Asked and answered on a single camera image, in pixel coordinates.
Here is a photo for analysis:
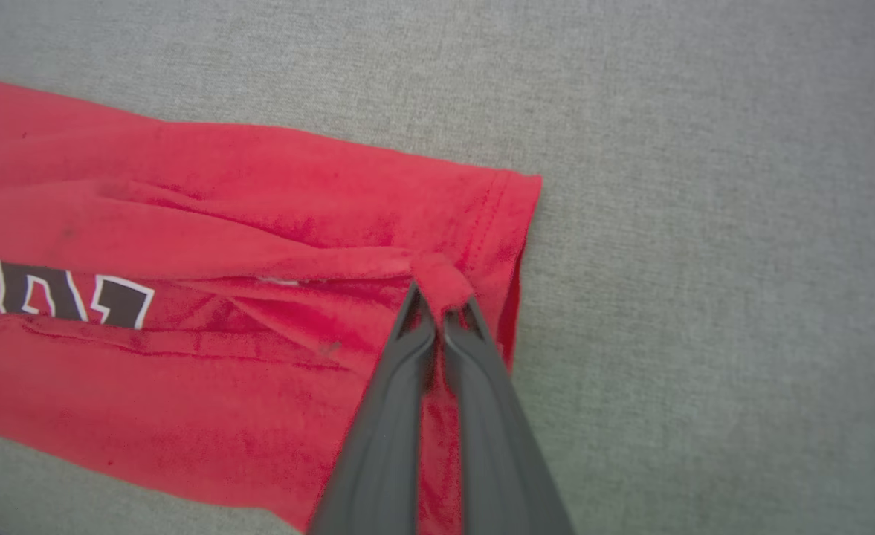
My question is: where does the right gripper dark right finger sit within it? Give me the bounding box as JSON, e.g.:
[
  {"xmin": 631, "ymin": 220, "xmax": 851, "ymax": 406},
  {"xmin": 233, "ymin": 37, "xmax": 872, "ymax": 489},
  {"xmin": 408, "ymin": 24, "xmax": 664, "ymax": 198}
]
[{"xmin": 442, "ymin": 296, "xmax": 576, "ymax": 535}]

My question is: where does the grey fabric sofa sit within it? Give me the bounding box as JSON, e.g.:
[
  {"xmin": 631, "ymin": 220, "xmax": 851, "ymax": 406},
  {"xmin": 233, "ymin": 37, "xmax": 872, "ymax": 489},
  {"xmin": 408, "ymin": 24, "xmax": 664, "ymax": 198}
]
[{"xmin": 0, "ymin": 0, "xmax": 875, "ymax": 535}]

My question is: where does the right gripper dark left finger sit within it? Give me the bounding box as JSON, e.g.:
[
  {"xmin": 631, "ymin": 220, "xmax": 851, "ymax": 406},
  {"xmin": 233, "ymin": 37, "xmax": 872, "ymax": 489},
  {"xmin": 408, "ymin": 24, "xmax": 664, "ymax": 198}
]
[{"xmin": 306, "ymin": 282, "xmax": 439, "ymax": 535}]

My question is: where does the red and white basketball jersey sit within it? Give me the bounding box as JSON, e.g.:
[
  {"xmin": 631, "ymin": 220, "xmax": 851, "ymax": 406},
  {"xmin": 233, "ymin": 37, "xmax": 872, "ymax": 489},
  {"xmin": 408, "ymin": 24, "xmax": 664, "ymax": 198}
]
[{"xmin": 0, "ymin": 73, "xmax": 543, "ymax": 535}]

